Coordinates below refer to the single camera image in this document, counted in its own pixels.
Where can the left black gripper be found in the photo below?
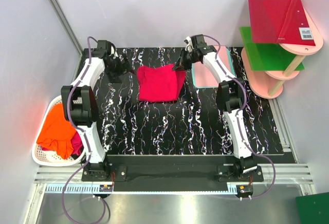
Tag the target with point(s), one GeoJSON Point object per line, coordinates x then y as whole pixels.
{"type": "Point", "coordinates": [124, 68]}

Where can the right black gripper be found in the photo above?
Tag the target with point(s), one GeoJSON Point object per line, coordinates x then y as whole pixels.
{"type": "Point", "coordinates": [181, 64]}

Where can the crimson red t shirt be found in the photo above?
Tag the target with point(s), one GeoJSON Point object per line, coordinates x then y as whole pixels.
{"type": "Point", "coordinates": [162, 84]}

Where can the pink board teal edge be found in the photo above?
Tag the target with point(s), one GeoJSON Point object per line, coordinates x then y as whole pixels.
{"type": "Point", "coordinates": [202, 76]}

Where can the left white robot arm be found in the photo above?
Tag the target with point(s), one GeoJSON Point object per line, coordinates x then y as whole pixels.
{"type": "Point", "coordinates": [80, 106]}

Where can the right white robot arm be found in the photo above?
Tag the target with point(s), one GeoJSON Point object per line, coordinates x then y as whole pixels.
{"type": "Point", "coordinates": [230, 99]}

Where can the green acrylic sheet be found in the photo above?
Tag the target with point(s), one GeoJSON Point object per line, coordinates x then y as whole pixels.
{"type": "Point", "coordinates": [265, 57]}

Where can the pink wooden tiered shelf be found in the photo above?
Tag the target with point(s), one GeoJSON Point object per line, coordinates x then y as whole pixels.
{"type": "Point", "coordinates": [269, 84]}

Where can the magenta t shirt in basket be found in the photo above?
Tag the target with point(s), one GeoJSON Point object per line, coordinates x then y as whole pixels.
{"type": "Point", "coordinates": [65, 145]}

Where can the orange t shirt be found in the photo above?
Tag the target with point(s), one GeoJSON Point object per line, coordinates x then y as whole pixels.
{"type": "Point", "coordinates": [56, 124]}

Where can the white plastic laundry basket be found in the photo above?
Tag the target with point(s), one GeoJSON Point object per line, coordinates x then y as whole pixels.
{"type": "Point", "coordinates": [50, 158]}

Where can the red acrylic sheet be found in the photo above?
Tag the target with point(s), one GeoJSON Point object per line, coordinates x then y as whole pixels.
{"type": "Point", "coordinates": [279, 22]}

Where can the dark green board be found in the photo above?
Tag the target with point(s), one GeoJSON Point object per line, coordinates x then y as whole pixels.
{"type": "Point", "coordinates": [313, 209]}

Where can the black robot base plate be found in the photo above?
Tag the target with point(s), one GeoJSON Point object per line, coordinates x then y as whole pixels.
{"type": "Point", "coordinates": [177, 174]}

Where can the aluminium frame rail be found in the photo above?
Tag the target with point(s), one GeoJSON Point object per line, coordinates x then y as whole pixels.
{"type": "Point", "coordinates": [66, 25]}

